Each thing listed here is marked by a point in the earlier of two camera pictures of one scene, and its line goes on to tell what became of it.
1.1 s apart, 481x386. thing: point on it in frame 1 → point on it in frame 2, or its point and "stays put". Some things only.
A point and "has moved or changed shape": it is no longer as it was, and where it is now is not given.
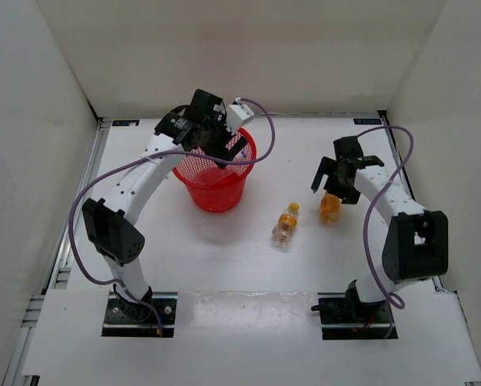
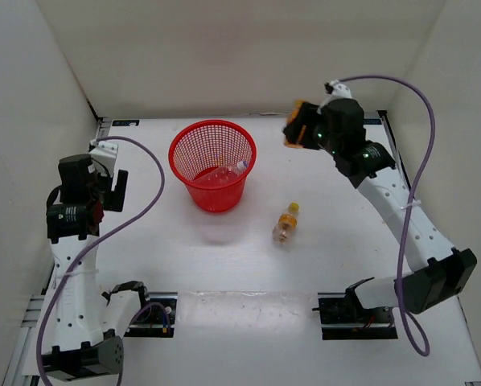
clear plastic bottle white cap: x=212 y=174 has moved or changed shape
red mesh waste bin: x=215 y=189 stays put
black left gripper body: x=217 y=135 → x=97 y=190
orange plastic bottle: x=330 y=209 → x=296 y=108
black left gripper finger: x=232 y=152 → x=116 y=199
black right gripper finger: x=327 y=165 → x=306 y=125
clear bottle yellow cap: x=282 y=232 stays put
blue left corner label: x=125 y=122 stays put
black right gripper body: x=341 y=189 → x=330 y=141
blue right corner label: x=367 y=121 stays put
